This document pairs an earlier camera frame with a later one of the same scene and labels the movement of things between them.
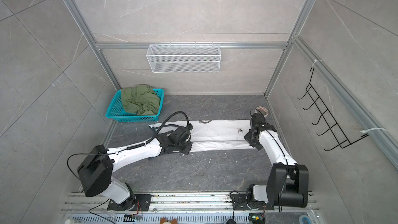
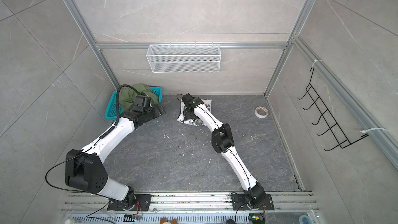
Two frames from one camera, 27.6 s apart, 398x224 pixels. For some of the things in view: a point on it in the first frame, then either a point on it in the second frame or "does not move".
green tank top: x=140 y=99 does not move
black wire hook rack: x=325 y=113 does not move
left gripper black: x=188 y=150 -> x=157 y=112
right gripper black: x=248 y=137 -> x=187 y=115
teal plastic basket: x=117 y=112 does not move
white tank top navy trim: x=215 y=135 -> x=197 y=122
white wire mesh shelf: x=184 y=58 does not move
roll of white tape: x=257 y=107 does not move
